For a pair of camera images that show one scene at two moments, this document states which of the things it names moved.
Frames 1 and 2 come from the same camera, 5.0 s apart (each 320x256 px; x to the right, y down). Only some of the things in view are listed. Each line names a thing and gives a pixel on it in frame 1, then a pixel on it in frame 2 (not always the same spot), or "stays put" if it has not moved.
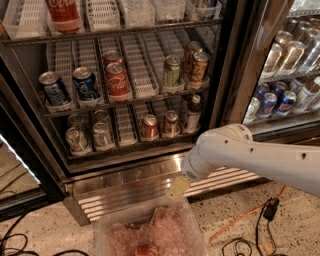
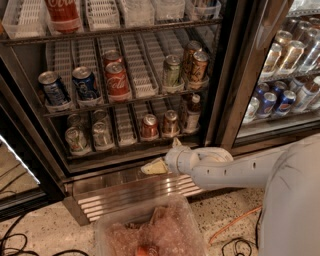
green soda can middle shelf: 172,71 stays put
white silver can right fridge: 252,110 stays put
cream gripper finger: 178,188 -> 180,159
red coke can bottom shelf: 150,128 stays put
